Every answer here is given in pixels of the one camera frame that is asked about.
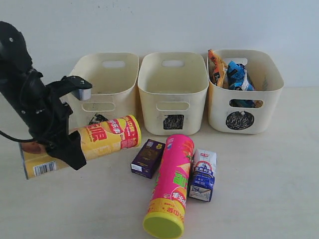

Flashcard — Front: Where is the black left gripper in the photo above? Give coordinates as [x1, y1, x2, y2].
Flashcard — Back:
[0, 70, 87, 170]

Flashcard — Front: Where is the yellow chips can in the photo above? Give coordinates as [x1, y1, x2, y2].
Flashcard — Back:
[19, 115, 142, 179]

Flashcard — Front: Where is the purple small box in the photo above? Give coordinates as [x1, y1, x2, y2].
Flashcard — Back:
[131, 139, 165, 179]

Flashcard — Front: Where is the pink chips can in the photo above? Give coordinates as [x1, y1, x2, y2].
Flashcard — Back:
[143, 134, 194, 239]

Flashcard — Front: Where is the blue white milk carton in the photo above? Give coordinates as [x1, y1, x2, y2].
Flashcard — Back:
[188, 149, 217, 202]

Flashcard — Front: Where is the orange snack bag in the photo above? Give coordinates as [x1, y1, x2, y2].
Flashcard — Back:
[208, 49, 228, 88]

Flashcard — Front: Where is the blue black noodle bag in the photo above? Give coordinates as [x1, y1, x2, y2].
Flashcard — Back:
[225, 60, 262, 108]

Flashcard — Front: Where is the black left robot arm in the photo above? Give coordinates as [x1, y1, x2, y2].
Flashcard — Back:
[0, 21, 93, 170]

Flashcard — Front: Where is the cream bin with triangle mark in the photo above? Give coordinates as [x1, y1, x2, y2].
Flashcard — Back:
[67, 53, 139, 129]

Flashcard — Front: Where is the cream bin with square mark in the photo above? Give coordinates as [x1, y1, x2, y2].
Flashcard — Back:
[138, 52, 209, 135]

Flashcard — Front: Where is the cream bin with circle mark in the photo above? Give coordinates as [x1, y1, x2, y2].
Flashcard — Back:
[207, 49, 284, 134]

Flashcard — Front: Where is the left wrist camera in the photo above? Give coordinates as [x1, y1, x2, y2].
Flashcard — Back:
[47, 75, 93, 101]

